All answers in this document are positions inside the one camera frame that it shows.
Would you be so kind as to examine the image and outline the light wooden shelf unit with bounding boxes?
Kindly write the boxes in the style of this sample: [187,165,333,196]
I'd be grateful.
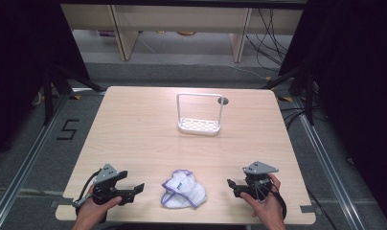
[59,3,305,63]

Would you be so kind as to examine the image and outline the bundle of black cables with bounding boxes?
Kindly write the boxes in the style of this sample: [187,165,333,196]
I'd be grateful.
[244,8,294,73]

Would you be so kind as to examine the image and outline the white floor cable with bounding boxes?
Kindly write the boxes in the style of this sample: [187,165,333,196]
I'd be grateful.
[225,62,270,81]

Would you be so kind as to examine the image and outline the grey tape patch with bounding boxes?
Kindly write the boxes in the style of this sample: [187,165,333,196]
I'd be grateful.
[299,204,316,215]
[57,196,75,208]

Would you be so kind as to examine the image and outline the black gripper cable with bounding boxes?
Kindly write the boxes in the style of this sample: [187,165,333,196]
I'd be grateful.
[254,179,288,220]
[71,170,102,209]

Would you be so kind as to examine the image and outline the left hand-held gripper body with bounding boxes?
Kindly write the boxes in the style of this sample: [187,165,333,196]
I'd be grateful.
[91,163,136,206]

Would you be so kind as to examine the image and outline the black floor cables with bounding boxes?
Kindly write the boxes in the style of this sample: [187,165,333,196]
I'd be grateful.
[279,104,328,129]

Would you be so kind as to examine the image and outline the aluminium floor rail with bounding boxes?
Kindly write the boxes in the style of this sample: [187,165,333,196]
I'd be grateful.
[0,93,70,230]
[291,95,368,230]

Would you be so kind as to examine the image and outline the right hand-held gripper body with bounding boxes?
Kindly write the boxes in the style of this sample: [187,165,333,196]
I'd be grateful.
[242,160,280,203]

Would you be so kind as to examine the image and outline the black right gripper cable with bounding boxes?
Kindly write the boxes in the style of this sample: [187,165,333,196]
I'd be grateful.
[254,179,288,220]

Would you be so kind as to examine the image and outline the white rack with tray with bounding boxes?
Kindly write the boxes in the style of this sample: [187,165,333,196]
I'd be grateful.
[176,92,225,137]

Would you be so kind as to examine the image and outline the black curtain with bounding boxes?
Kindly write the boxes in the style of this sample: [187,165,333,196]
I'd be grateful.
[0,0,91,161]
[277,0,387,224]

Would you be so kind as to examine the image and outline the person's left hand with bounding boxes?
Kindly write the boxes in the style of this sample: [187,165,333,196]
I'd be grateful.
[75,185,124,225]

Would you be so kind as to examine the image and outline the person's right hand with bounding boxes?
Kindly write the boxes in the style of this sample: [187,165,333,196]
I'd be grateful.
[239,173,287,225]

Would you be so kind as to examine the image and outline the white cloth with purple trim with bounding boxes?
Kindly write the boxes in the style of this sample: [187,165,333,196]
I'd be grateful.
[160,169,208,210]

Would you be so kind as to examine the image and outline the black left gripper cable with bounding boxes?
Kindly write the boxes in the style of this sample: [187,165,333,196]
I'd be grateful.
[71,170,102,209]

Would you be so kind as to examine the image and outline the black metal stand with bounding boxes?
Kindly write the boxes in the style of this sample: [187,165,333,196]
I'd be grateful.
[42,63,107,127]
[261,66,318,127]

